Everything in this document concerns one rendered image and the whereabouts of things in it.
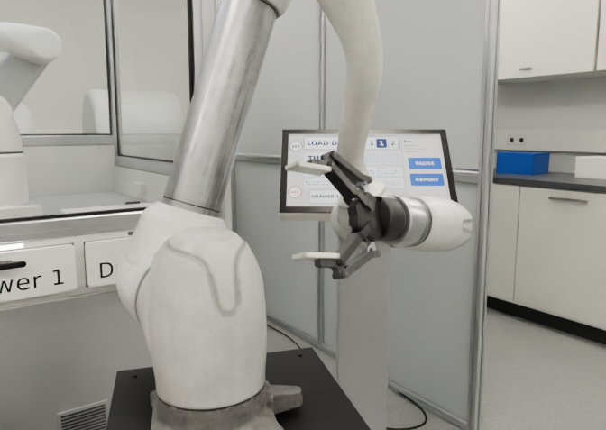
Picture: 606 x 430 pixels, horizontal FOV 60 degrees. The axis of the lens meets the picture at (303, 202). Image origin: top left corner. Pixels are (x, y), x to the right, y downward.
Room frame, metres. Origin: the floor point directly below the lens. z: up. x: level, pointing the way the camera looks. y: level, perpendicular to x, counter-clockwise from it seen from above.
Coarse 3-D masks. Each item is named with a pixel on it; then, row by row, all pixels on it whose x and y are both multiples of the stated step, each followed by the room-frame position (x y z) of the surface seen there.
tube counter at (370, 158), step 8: (368, 152) 1.62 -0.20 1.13; (376, 152) 1.62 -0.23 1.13; (384, 152) 1.62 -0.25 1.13; (392, 152) 1.62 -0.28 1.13; (400, 152) 1.62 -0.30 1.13; (368, 160) 1.60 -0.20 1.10; (376, 160) 1.60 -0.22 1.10; (384, 160) 1.60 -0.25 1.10; (392, 160) 1.60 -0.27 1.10; (400, 160) 1.60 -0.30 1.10
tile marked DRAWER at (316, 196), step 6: (312, 192) 1.53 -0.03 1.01; (318, 192) 1.53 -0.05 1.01; (324, 192) 1.53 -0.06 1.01; (330, 192) 1.53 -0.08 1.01; (336, 192) 1.53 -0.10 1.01; (312, 198) 1.52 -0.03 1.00; (318, 198) 1.52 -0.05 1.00; (324, 198) 1.52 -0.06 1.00; (330, 198) 1.52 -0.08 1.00; (336, 198) 1.51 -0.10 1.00
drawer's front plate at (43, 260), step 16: (0, 256) 1.12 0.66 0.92; (16, 256) 1.14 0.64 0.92; (32, 256) 1.16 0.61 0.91; (48, 256) 1.17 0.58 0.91; (64, 256) 1.19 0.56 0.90; (0, 272) 1.12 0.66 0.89; (16, 272) 1.14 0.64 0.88; (32, 272) 1.16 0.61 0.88; (48, 272) 1.17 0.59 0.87; (64, 272) 1.19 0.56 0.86; (0, 288) 1.12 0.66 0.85; (16, 288) 1.14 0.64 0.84; (32, 288) 1.15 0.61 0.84; (48, 288) 1.17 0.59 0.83; (64, 288) 1.19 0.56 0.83
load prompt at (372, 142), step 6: (306, 138) 1.66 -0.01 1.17; (312, 138) 1.66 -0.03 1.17; (318, 138) 1.66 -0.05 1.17; (324, 138) 1.66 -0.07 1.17; (330, 138) 1.66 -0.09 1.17; (336, 138) 1.66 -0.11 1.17; (372, 138) 1.66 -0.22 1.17; (378, 138) 1.66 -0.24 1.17; (384, 138) 1.66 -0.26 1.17; (390, 138) 1.66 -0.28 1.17; (396, 138) 1.66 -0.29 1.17; (306, 144) 1.64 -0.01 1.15; (312, 144) 1.64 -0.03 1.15; (318, 144) 1.64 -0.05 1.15; (324, 144) 1.64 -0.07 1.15; (330, 144) 1.64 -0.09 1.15; (336, 144) 1.64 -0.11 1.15; (366, 144) 1.64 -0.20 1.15; (372, 144) 1.64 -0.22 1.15; (378, 144) 1.64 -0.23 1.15; (384, 144) 1.64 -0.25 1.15; (390, 144) 1.64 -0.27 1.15; (396, 144) 1.64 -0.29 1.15
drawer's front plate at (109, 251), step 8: (104, 240) 1.26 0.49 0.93; (112, 240) 1.26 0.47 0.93; (120, 240) 1.27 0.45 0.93; (128, 240) 1.28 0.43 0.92; (88, 248) 1.23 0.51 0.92; (96, 248) 1.24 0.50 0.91; (104, 248) 1.25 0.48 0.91; (112, 248) 1.26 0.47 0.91; (120, 248) 1.27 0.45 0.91; (88, 256) 1.23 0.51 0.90; (96, 256) 1.24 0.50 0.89; (104, 256) 1.25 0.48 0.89; (112, 256) 1.26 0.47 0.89; (120, 256) 1.27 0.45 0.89; (88, 264) 1.23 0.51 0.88; (96, 264) 1.24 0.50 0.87; (104, 264) 1.25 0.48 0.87; (112, 264) 1.26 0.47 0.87; (88, 272) 1.22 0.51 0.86; (96, 272) 1.24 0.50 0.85; (104, 272) 1.25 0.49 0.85; (88, 280) 1.22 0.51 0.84; (96, 280) 1.24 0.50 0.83; (104, 280) 1.24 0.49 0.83; (112, 280) 1.26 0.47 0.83
